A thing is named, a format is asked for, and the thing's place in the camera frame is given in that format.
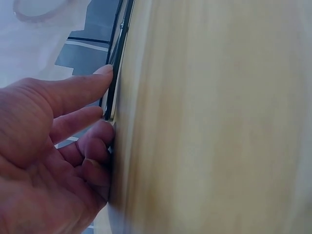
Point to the person's left hand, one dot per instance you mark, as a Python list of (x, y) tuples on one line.
[(36, 151)]

